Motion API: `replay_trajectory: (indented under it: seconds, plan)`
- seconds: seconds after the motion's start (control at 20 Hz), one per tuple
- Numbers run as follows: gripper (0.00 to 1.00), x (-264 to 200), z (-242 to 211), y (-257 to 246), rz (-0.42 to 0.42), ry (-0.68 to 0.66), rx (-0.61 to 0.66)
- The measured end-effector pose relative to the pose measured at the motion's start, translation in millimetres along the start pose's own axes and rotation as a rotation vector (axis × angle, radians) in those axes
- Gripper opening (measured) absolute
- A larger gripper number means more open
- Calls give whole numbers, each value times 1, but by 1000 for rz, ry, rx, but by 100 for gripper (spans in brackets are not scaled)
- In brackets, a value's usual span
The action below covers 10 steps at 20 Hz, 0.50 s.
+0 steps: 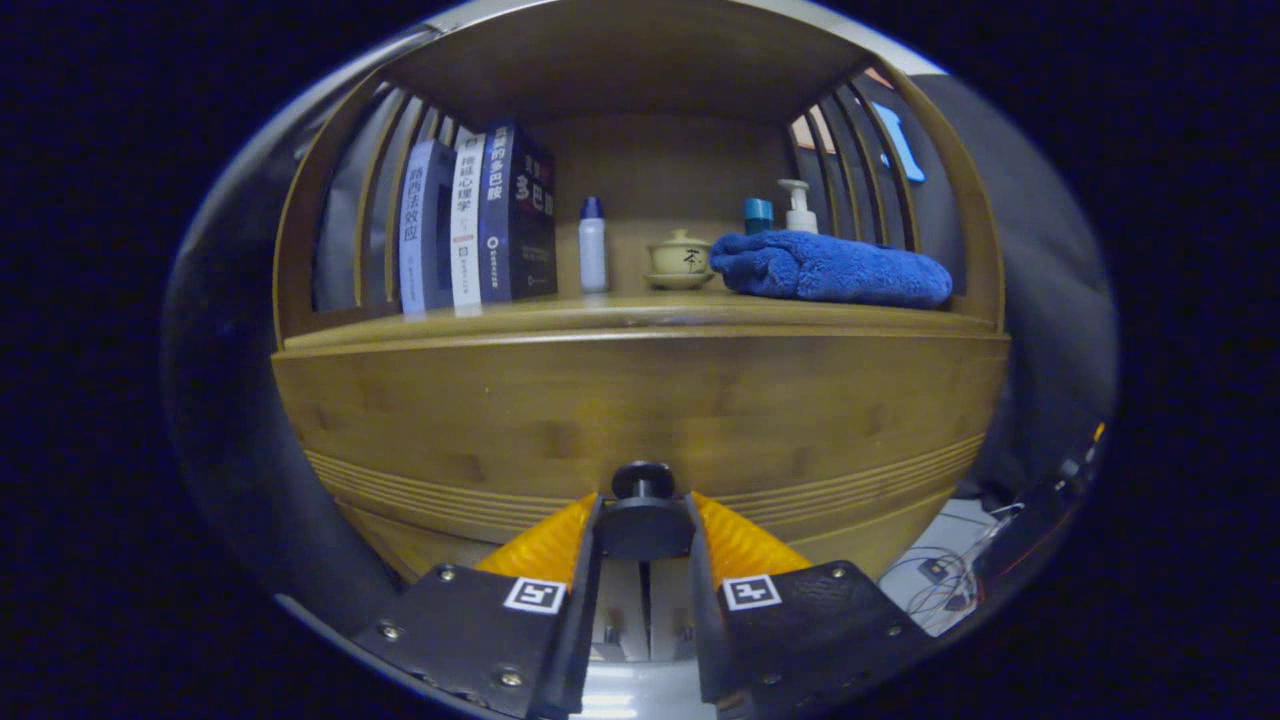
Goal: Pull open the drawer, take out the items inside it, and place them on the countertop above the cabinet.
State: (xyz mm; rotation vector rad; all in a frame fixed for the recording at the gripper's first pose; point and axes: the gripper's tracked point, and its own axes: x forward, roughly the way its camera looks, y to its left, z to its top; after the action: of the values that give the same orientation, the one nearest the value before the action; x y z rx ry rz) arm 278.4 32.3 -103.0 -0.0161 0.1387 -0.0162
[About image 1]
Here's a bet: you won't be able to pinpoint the wooden cabinet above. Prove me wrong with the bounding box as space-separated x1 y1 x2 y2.
272 0 1011 666

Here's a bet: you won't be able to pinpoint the black electronic device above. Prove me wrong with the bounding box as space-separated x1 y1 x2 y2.
975 430 1106 591

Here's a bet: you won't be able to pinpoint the tangled floor cables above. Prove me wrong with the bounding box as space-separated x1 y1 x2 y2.
880 500 1021 631

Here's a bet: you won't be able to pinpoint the white book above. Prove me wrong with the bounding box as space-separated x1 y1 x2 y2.
449 133 488 309

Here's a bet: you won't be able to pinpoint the wooden drawer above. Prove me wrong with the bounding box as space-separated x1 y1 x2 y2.
272 330 1011 586

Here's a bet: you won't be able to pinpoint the blue towel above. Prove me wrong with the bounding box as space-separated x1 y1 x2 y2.
710 231 953 309

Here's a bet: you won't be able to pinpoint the white bottle with blue cap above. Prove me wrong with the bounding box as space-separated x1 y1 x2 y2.
579 196 608 294

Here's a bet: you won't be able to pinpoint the dark blue book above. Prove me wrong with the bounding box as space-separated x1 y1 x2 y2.
478 122 558 304

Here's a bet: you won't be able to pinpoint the pale blue book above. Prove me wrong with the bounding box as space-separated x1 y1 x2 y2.
398 139 456 316

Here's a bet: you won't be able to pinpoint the beige lidded teacup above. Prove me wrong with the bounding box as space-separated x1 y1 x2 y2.
644 229 715 291

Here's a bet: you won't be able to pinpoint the black drawer knob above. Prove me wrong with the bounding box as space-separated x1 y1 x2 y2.
597 461 696 563

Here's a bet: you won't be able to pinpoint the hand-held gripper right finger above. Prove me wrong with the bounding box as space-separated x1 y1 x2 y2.
685 490 941 706

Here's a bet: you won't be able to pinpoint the wooden countertop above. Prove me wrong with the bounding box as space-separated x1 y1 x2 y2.
285 290 1001 351

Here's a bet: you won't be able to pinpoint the black backdrop cloth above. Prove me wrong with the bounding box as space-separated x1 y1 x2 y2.
160 30 1119 641

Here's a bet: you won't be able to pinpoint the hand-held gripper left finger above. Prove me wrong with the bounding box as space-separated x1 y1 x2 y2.
350 492 606 720

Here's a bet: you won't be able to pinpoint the white pump bottle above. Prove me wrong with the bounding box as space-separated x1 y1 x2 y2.
778 179 819 235

